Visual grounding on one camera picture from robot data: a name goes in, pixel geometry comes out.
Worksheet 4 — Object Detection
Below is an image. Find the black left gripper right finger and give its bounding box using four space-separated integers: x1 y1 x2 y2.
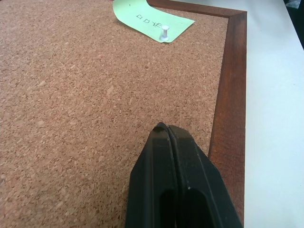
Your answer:
167 125 244 228

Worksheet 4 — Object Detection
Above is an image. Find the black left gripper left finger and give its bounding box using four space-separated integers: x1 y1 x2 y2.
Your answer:
125 122 180 228

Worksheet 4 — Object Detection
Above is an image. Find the green paper note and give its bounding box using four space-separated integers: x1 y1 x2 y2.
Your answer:
112 0 196 44

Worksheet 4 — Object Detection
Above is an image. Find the white pushpin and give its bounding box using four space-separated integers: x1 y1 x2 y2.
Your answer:
159 25 170 41

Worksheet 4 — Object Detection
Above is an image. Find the cork board with wooden frame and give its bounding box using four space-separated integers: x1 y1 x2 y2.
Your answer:
0 0 248 228

